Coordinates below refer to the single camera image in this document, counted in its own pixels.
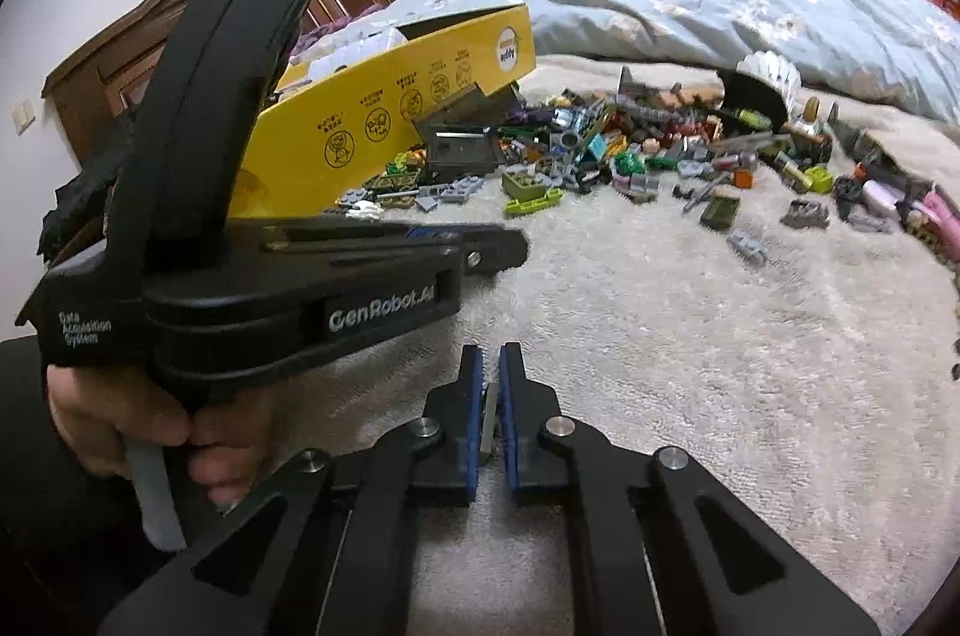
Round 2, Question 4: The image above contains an olive green brick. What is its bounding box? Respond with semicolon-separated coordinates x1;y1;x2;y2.
701;193;742;230

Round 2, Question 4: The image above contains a small grey brick piece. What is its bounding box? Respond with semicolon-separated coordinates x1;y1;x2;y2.
480;381;502;464

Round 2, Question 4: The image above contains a black dome piece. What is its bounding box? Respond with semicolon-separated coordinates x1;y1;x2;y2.
716;68;790;131

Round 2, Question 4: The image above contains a green boat brick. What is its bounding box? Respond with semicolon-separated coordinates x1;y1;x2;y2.
504;171;565;218

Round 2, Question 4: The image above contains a person's left hand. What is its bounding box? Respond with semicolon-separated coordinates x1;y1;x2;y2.
46;366;275;506

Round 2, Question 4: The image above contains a black clothing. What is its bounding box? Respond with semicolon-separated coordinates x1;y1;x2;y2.
37;103;143;266

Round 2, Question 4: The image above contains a yellow cardboard box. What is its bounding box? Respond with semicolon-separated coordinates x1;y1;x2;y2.
225;2;539;224

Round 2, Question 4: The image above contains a smoky transparent case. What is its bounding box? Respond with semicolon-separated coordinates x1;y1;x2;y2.
411;88;518;176

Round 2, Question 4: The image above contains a light grey brick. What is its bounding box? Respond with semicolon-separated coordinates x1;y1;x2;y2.
727;229;770;266

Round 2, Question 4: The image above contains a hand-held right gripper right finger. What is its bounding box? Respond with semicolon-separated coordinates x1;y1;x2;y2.
499;342;882;636

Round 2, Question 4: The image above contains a white shuttlecock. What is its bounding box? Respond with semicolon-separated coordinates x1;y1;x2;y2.
739;49;802;108

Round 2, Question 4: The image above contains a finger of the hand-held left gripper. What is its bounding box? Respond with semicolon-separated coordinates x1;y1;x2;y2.
442;229;530;283
240;220;518;247

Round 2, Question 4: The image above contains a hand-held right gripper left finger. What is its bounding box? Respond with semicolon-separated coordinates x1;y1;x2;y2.
97;343;487;636

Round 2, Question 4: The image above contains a pink toy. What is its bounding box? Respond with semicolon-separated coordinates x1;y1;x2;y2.
861;178;960;251

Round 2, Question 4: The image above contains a pile of toy bricks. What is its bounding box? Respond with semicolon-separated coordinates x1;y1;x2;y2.
334;70;960;307

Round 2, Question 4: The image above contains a grey toy part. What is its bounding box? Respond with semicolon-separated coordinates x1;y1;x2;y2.
780;199;832;230

